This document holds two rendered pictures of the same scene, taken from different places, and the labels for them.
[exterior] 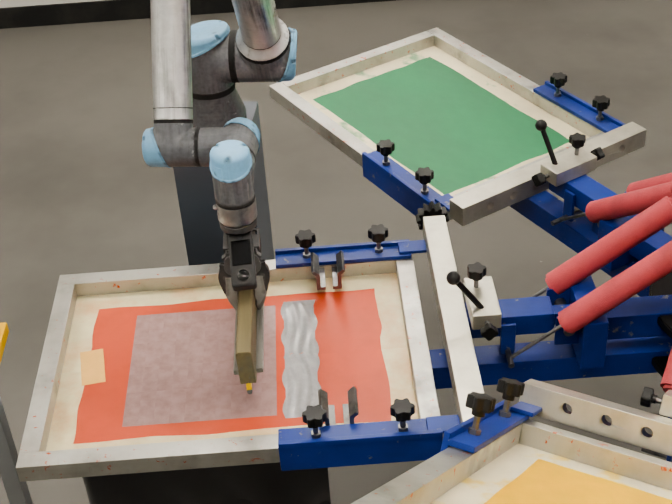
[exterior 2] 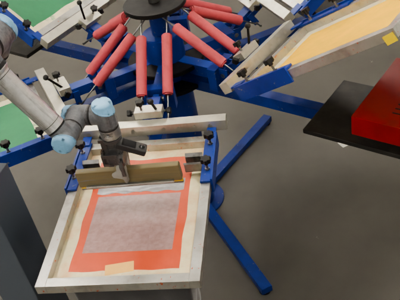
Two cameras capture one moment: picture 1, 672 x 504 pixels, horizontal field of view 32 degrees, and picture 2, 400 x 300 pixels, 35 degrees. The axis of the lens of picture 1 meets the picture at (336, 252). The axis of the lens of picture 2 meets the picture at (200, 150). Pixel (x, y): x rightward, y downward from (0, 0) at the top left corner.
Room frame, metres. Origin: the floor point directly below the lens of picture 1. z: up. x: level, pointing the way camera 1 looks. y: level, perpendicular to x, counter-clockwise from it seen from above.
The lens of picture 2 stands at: (1.12, 1.97, 2.64)
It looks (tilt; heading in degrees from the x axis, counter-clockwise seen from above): 38 degrees down; 283
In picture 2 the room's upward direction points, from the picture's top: 12 degrees counter-clockwise
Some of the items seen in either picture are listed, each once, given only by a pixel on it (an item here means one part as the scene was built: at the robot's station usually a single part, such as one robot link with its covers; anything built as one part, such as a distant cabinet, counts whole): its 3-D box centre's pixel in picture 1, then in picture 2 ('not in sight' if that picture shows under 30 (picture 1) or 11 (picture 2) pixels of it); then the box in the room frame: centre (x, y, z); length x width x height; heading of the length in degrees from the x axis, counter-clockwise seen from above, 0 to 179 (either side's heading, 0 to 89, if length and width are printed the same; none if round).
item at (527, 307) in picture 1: (509, 317); (152, 112); (1.82, -0.34, 1.02); 0.17 x 0.06 x 0.05; 91
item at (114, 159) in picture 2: (241, 241); (113, 149); (1.85, 0.18, 1.23); 0.09 x 0.08 x 0.12; 1
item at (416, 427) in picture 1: (360, 442); (209, 161); (1.54, -0.02, 0.98); 0.30 x 0.05 x 0.07; 91
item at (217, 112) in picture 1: (211, 101); not in sight; (2.38, 0.26, 1.25); 0.15 x 0.15 x 0.10
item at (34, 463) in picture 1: (234, 354); (134, 206); (1.82, 0.22, 0.97); 0.79 x 0.58 x 0.04; 91
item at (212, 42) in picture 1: (208, 55); not in sight; (2.38, 0.25, 1.37); 0.13 x 0.12 x 0.14; 84
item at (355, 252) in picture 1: (343, 262); (80, 169); (2.10, -0.02, 0.98); 0.30 x 0.05 x 0.07; 91
